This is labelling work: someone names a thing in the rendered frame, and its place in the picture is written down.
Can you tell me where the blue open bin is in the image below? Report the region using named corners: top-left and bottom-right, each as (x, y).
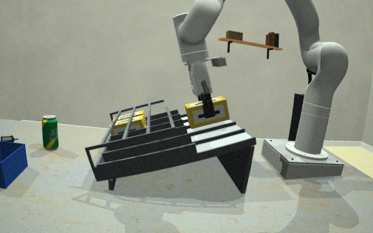
top-left (0, 141), bottom-right (28, 189)

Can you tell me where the yellow butter carton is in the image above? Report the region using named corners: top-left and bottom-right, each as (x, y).
top-left (118, 111), bottom-right (145, 121)
top-left (110, 115), bottom-right (147, 135)
top-left (185, 96), bottom-right (230, 129)

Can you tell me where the green drink can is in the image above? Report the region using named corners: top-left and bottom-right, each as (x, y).
top-left (42, 115), bottom-right (59, 151)

